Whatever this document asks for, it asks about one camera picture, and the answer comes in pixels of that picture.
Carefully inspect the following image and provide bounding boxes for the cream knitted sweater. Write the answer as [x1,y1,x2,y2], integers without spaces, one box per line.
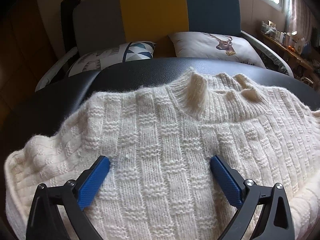
[4,69,319,239]

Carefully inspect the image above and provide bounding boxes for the wooden side table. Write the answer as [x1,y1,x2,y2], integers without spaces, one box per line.
[260,21,319,92]

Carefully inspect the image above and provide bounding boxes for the geometric pattern pillow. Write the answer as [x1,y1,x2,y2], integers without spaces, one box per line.
[69,41,156,76]

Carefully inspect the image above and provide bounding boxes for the deer print pillow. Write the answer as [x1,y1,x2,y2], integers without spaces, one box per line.
[169,31,265,68]

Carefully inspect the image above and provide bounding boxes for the pink curtain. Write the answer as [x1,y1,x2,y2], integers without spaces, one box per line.
[286,0,312,42]

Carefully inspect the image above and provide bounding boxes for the black rolled mat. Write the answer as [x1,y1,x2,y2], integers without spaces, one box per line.
[60,0,81,52]

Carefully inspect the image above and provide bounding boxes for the tricolour sofa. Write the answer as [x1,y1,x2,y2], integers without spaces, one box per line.
[35,0,295,92]

